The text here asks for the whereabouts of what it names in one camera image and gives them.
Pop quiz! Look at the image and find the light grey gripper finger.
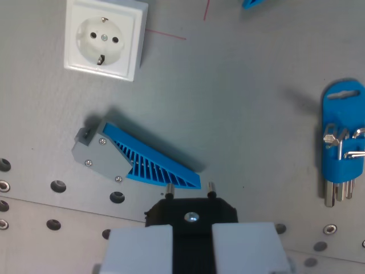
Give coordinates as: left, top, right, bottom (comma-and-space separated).
100, 224, 174, 274
212, 221, 292, 274

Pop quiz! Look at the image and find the black power plug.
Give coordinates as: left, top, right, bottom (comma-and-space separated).
144, 182, 239, 274

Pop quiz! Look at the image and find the large silver hex key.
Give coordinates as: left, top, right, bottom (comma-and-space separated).
323, 124, 338, 207

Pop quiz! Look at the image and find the medium silver hex key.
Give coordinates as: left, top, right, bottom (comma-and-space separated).
335, 128, 349, 202

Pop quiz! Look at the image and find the silver hex key curved end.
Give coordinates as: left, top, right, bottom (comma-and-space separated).
344, 128, 365, 200

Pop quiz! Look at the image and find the blue hex key holder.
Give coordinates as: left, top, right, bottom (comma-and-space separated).
321, 78, 365, 183

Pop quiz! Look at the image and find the small silver hex key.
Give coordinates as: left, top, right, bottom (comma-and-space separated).
343, 150, 365, 160

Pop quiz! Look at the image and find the blue plastic part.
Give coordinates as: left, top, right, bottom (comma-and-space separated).
242, 0, 267, 10

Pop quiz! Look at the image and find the blue ribbed finger grey mount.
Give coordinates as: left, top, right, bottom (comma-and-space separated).
71, 118, 202, 190

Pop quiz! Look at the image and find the white wall socket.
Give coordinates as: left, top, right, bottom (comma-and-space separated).
63, 0, 149, 83

